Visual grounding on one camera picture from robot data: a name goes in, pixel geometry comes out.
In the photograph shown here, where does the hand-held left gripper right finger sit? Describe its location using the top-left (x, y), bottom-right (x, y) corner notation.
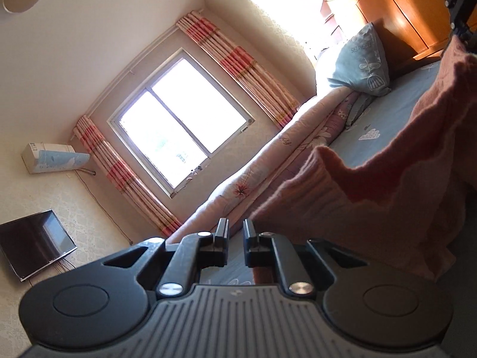
top-left (242, 219), bottom-right (369, 297)

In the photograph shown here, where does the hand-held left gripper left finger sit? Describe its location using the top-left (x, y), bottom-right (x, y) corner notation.
top-left (102, 218), bottom-right (230, 298)

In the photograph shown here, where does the orange striped sweater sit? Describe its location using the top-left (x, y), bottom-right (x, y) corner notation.
top-left (250, 35), bottom-right (477, 281)

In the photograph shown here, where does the wooden headboard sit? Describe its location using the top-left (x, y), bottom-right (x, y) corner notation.
top-left (343, 0), bottom-right (454, 80)

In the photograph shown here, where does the folded pink floral quilt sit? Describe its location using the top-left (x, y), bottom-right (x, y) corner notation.
top-left (166, 45), bottom-right (360, 247)

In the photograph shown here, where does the pink striped curtain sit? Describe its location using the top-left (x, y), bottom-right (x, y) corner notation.
top-left (176, 11), bottom-right (301, 130)
top-left (72, 115), bottom-right (184, 238)

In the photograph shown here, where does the blue printed pillow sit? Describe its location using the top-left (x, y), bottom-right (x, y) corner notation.
top-left (327, 22), bottom-right (393, 98)

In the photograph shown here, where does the sliding window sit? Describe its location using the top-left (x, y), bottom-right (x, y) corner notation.
top-left (107, 47), bottom-right (256, 199)

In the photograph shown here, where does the wooden bedside cabinet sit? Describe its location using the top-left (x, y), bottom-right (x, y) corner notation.
top-left (320, 0), bottom-right (346, 51)

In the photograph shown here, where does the blue floral bed sheet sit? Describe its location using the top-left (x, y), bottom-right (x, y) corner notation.
top-left (201, 60), bottom-right (447, 287)

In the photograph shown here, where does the flat grey-green pillow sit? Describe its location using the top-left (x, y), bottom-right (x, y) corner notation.
top-left (345, 91), bottom-right (375, 129)

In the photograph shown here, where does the white air conditioner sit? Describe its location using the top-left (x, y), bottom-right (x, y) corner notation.
top-left (21, 142), bottom-right (91, 175)

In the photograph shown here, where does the hanging air conditioner cord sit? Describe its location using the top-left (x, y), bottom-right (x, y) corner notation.
top-left (76, 169), bottom-right (134, 247)

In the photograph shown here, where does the wall-mounted television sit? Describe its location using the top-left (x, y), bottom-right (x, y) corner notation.
top-left (0, 210), bottom-right (78, 283)

